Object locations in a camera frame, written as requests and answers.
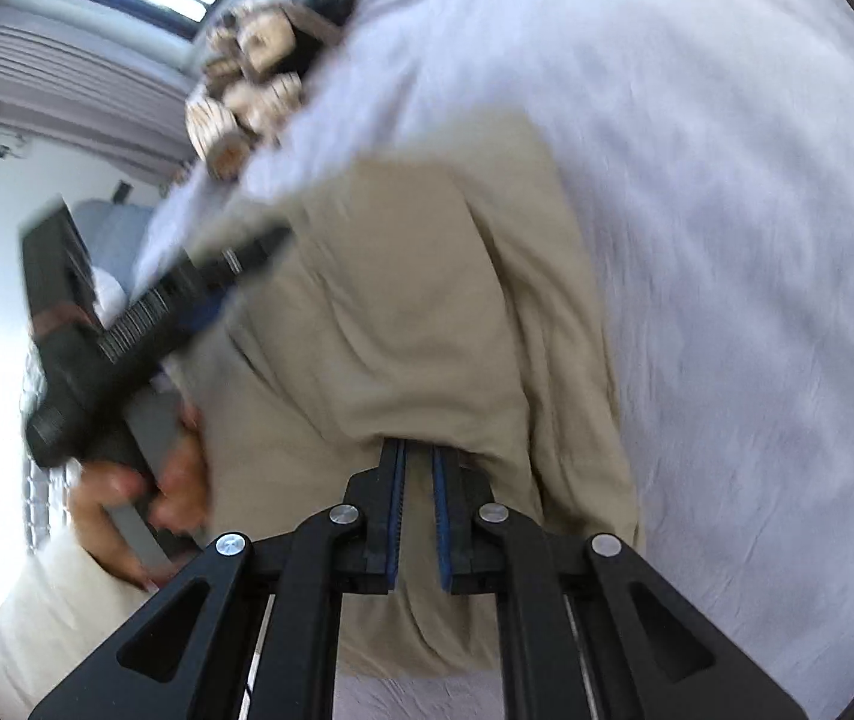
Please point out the grey cushion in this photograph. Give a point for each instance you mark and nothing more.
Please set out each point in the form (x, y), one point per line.
(123, 240)

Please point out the person's left forearm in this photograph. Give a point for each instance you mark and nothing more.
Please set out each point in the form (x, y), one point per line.
(44, 630)

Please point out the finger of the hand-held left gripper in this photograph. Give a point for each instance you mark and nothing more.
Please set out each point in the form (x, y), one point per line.
(247, 255)
(211, 313)

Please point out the pale lavender bedsheet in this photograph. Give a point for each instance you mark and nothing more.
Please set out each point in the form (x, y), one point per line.
(734, 240)

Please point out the person's left hand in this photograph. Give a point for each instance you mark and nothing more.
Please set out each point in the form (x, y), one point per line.
(179, 487)

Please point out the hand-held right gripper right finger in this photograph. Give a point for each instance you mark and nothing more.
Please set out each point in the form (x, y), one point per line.
(442, 532)

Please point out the beige garment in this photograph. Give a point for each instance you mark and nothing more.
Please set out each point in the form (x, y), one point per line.
(397, 315)

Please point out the pile of brown patterned cloths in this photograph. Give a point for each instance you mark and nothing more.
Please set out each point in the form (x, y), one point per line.
(247, 90)

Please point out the dark cloth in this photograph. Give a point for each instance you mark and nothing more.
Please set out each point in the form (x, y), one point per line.
(329, 7)

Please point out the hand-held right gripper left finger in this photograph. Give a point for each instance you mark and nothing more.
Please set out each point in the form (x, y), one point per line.
(391, 532)

